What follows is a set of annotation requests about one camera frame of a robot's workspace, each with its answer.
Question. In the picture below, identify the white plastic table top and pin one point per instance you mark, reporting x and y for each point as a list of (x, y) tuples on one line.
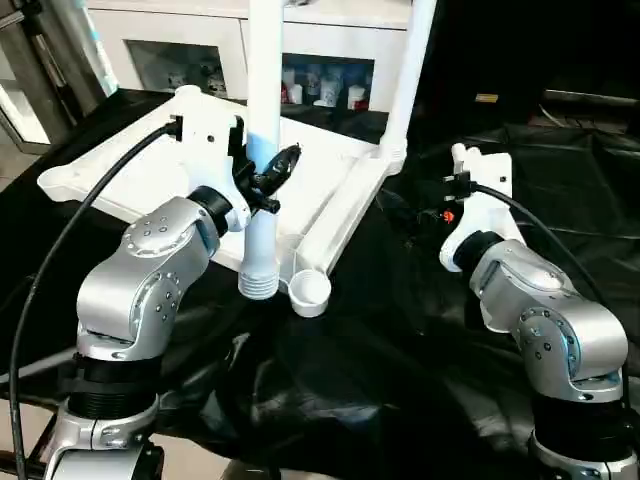
[(330, 190)]

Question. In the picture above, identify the white plastic table leg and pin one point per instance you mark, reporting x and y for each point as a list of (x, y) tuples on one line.
[(263, 80), (410, 70)]

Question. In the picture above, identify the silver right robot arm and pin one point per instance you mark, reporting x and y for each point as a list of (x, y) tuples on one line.
[(550, 320)]

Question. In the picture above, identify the pale blue bottle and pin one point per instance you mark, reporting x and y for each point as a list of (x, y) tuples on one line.
[(325, 85)]

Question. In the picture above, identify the small white cup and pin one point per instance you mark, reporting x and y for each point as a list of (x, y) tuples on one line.
[(356, 97)]

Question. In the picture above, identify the small white figurine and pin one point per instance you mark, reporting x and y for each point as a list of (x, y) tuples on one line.
[(210, 80), (178, 78)]

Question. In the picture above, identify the black work mat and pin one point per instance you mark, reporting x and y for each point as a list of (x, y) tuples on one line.
[(380, 380)]

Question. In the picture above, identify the white display cabinet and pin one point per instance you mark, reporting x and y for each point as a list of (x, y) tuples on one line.
[(180, 25)]

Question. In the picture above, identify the black low cabinet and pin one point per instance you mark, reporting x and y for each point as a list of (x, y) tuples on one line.
[(550, 50)]

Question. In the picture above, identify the teal white pole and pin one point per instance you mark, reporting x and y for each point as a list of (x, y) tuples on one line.
[(95, 45)]

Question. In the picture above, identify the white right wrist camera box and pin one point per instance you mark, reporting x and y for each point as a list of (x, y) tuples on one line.
[(480, 200)]

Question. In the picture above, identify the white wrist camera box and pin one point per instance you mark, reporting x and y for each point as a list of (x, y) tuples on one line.
[(480, 200), (208, 140)]

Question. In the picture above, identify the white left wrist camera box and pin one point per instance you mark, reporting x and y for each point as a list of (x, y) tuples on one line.
[(208, 140)]

